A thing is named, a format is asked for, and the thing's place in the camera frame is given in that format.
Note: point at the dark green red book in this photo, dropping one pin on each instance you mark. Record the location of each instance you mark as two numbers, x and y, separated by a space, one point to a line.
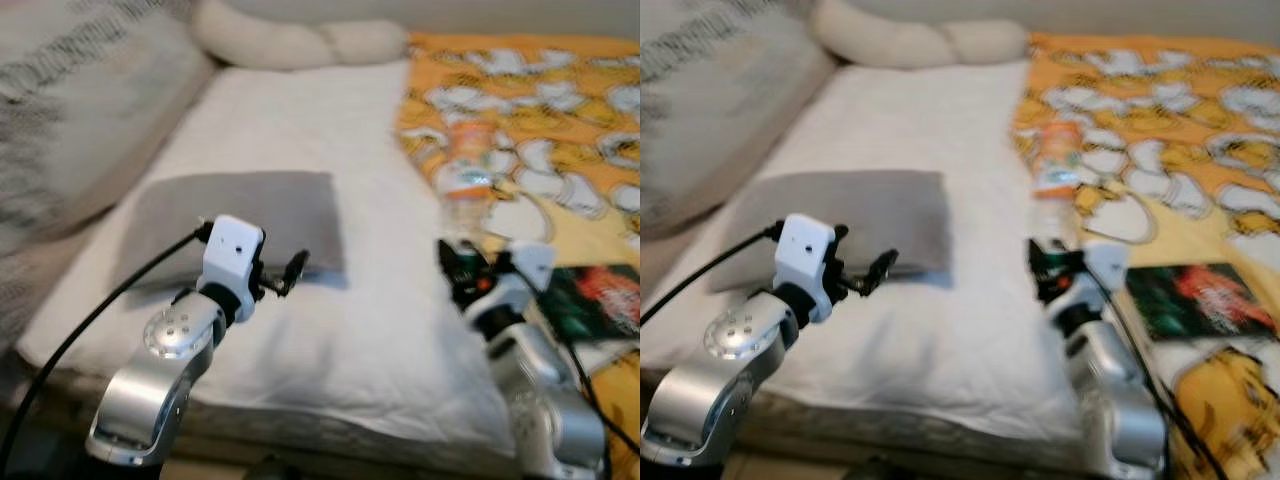
1200 300
600 300

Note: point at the white quilted mattress pad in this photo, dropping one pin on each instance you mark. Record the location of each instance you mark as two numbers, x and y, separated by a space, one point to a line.
930 130
300 130

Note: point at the grey mattress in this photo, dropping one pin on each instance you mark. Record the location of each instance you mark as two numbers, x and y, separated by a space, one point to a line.
900 430
300 435

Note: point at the plain grey pillow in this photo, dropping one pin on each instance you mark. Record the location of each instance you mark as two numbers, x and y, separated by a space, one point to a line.
240 205
850 205

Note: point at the large grey printed pillow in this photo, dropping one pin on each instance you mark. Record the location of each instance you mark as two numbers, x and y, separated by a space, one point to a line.
720 90
90 100

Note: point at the orange cartoon print blanket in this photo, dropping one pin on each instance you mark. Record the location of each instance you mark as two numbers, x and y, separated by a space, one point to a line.
1170 120
560 130

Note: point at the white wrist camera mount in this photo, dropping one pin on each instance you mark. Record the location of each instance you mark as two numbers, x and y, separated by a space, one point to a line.
805 245
535 262
1108 262
232 250

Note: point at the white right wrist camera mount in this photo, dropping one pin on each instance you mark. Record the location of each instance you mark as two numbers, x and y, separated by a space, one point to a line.
535 262
1108 262

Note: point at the beige knotted cushion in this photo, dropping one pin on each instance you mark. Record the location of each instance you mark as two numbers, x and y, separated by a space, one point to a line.
890 45
270 45

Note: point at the plastic bottle orange label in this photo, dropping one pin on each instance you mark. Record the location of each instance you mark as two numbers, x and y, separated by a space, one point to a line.
1058 160
468 160

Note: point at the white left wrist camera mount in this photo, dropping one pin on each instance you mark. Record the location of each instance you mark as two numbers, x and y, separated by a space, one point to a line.
805 245
232 250

